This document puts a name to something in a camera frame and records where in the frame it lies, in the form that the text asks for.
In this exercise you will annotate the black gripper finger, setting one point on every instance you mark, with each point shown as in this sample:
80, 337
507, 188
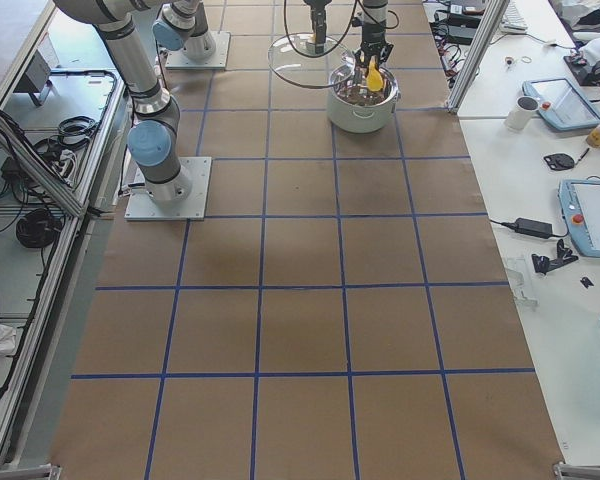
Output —
318, 41

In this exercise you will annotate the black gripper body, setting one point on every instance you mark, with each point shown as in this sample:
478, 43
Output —
372, 34
319, 20

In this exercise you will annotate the yellow corn cob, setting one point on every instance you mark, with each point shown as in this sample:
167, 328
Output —
374, 79

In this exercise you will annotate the glass pot lid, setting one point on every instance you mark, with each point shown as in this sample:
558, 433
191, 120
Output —
291, 59

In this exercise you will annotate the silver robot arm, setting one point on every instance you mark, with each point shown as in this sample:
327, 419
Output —
152, 142
179, 22

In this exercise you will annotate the pale green cooking pot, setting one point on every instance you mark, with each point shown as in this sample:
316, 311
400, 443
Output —
354, 108

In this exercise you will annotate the white mug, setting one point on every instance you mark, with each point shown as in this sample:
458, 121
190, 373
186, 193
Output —
523, 110

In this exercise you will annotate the far blue teach pendant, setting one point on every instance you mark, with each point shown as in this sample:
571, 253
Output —
569, 108

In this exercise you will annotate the blue teach pendant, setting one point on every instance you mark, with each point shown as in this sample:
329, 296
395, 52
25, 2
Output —
569, 108
580, 204

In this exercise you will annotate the black power adapter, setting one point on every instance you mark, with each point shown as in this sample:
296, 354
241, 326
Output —
533, 228

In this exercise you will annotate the near blue teach pendant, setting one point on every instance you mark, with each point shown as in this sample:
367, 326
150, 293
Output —
580, 204

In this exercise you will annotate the aluminium frame post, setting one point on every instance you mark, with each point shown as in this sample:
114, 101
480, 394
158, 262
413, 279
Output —
486, 29

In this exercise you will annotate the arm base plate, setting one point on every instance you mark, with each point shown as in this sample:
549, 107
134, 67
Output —
185, 197
206, 52

